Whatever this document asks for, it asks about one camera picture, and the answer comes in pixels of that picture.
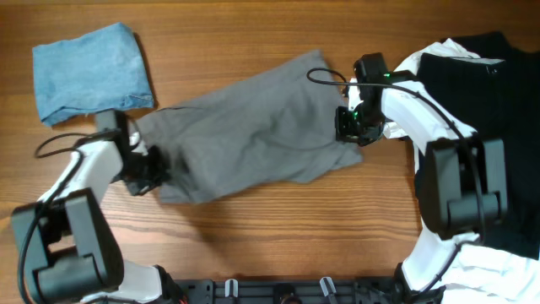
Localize grey shorts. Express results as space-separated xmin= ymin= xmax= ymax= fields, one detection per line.
xmin=138 ymin=50 xmax=363 ymax=204

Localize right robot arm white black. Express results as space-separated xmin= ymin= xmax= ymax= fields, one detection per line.
xmin=336 ymin=53 xmax=507 ymax=297

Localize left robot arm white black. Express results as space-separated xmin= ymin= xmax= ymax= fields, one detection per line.
xmin=11 ymin=110 xmax=185 ymax=303

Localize folded blue denim garment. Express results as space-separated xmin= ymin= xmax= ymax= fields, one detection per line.
xmin=32 ymin=23 xmax=154 ymax=127

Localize black garment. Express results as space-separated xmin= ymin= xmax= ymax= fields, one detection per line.
xmin=416 ymin=32 xmax=539 ymax=259

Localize white shirt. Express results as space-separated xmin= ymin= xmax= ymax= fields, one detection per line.
xmin=397 ymin=38 xmax=539 ymax=303

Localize black base rail with clips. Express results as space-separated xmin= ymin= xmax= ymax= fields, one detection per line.
xmin=159 ymin=274 xmax=448 ymax=304

